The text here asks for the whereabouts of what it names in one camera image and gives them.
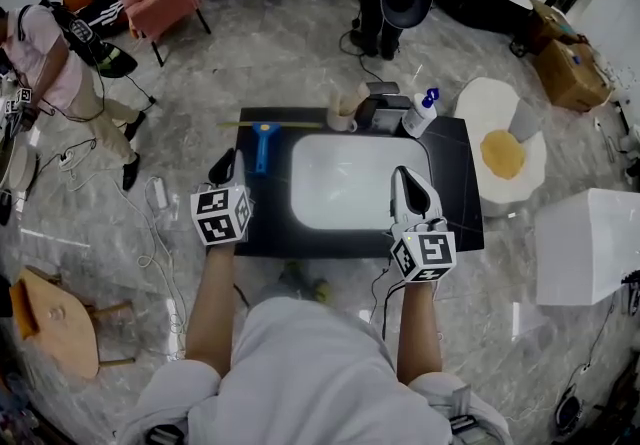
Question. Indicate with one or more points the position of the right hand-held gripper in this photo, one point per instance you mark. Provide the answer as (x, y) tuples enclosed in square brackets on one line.
[(430, 253)]

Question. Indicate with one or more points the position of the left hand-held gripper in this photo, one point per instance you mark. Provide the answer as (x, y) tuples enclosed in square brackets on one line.
[(215, 218)]

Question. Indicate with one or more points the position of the person's left forearm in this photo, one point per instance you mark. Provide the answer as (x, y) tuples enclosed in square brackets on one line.
[(210, 313)]

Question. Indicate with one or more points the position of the person's right forearm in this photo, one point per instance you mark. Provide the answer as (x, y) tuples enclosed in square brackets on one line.
[(420, 333)]

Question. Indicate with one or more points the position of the white sink basin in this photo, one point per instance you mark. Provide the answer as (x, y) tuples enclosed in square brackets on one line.
[(360, 183)]

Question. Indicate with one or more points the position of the white power strip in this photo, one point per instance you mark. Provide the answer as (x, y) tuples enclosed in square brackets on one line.
[(67, 160), (160, 193)]

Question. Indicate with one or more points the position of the white pump bottle blue cap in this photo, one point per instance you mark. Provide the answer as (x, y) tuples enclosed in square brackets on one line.
[(417, 120)]

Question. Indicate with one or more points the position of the white egg-shaped pouf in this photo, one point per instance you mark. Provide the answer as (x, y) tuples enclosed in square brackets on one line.
[(500, 193)]

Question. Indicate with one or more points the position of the black sink faucet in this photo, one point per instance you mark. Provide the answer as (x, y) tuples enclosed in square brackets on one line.
[(382, 105)]

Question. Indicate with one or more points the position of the person's right green shoe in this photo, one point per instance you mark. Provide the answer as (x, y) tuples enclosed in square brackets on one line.
[(321, 290)]

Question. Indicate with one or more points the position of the pink armchair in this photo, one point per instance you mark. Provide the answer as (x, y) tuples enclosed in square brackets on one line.
[(160, 13)]

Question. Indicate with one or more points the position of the white box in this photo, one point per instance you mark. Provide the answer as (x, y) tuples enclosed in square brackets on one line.
[(585, 248)]

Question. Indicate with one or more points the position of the person's white shirt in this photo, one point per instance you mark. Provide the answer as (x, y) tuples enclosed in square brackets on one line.
[(310, 373)]

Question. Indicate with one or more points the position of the brown cardboard box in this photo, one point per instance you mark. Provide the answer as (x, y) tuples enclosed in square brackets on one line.
[(572, 78)]

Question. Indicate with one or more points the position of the white round basin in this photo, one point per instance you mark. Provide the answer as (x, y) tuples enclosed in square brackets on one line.
[(17, 168)]

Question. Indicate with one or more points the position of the wooden chair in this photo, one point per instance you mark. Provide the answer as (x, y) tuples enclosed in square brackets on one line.
[(65, 323)]

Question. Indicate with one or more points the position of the dark cardboard box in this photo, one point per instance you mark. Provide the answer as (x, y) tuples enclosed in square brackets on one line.
[(547, 20)]

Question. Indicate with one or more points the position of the black round device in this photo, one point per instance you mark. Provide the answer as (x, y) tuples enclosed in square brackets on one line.
[(570, 410)]

